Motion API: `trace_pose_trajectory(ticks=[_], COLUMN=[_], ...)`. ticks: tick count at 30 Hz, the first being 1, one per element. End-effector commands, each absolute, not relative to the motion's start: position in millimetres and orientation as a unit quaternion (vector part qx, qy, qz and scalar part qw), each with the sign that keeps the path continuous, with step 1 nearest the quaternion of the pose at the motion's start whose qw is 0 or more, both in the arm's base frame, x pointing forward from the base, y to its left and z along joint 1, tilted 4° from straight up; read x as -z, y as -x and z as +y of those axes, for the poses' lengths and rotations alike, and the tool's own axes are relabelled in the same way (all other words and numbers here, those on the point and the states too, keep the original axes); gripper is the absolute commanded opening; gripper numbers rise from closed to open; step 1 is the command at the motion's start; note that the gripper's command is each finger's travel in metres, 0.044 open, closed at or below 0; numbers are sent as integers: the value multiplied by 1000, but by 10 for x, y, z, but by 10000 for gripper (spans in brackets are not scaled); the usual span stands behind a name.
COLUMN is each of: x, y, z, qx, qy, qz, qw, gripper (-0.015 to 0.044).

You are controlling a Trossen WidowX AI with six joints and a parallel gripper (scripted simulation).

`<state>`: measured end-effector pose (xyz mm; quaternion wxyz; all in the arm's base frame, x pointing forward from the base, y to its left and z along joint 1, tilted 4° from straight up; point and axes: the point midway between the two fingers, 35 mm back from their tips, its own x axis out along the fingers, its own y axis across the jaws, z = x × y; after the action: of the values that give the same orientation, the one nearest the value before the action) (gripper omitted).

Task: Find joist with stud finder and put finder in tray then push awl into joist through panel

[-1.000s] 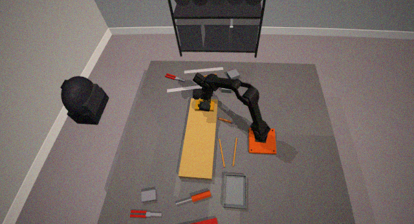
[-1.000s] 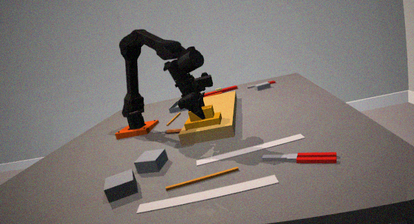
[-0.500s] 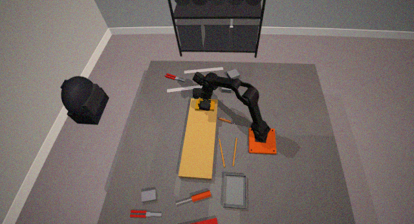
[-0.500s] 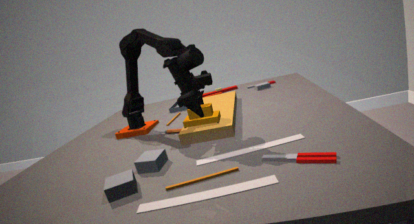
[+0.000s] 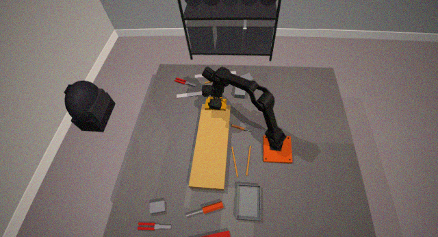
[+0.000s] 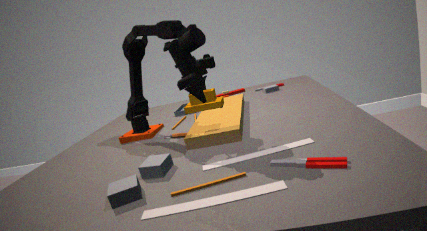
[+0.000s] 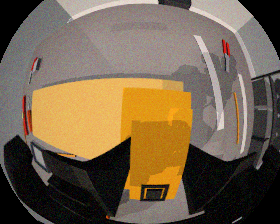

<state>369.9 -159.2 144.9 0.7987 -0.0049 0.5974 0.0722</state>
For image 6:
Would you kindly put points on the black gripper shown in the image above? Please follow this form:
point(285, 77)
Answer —
point(191, 81)

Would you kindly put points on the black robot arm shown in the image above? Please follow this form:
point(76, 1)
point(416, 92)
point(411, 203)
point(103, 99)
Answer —
point(186, 40)

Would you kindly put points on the white flat strip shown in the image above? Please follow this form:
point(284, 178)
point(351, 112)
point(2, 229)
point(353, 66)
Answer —
point(258, 154)
point(214, 201)

